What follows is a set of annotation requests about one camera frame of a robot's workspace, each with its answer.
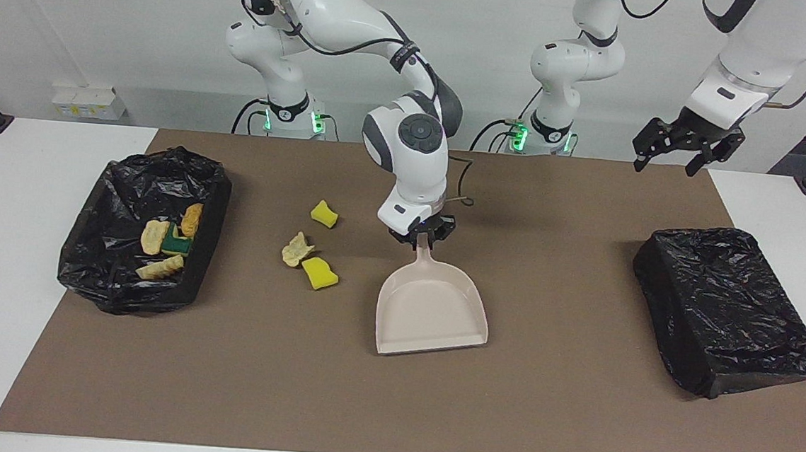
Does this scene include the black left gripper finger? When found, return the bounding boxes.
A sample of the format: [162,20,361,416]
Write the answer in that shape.
[631,117,674,176]
[686,125,747,182]

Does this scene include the beige plastic dustpan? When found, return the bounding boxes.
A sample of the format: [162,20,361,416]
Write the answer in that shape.
[374,230,497,363]

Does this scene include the small yellow sponge piece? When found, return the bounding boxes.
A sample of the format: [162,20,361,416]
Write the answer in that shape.
[309,199,341,230]

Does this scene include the large yellow sponge piece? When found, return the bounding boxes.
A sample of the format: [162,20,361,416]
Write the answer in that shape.
[299,255,342,292]

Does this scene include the pale foam chunk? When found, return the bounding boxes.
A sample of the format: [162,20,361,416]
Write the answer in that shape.
[280,229,318,270]

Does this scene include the brown bread roll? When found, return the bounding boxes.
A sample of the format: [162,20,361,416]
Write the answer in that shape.
[180,202,205,241]

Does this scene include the yellow sponge with green back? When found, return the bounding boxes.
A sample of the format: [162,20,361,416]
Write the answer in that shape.
[161,222,196,258]

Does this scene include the orange striped croissant piece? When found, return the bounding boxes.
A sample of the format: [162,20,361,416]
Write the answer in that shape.
[134,251,187,284]

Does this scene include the pale tan stone-like chunk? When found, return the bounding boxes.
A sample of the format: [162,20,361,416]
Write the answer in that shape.
[139,219,172,258]

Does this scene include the black bag lined empty bin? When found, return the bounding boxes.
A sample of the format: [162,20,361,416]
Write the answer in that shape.
[623,221,806,407]

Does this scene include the black bag lined trash bin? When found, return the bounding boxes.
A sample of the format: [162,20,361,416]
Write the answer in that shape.
[54,137,235,323]

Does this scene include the large brown table mat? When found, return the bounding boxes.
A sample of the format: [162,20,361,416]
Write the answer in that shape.
[0,119,806,452]

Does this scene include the black left base cable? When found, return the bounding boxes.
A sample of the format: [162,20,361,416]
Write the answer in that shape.
[470,115,524,155]

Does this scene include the black base cable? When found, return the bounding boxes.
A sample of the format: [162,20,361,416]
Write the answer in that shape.
[231,96,271,137]
[470,115,524,155]

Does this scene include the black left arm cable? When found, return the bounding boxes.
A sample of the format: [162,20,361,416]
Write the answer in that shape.
[607,0,806,113]

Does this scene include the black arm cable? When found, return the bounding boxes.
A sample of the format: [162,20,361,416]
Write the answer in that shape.
[607,0,806,113]
[231,0,490,211]

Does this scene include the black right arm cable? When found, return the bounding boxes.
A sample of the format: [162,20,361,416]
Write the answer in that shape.
[231,0,490,211]

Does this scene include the black right base cable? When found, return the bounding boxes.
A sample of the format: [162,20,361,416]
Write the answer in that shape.
[231,96,271,137]

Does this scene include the white wall power boxes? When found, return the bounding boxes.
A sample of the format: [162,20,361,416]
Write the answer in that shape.
[51,81,128,122]

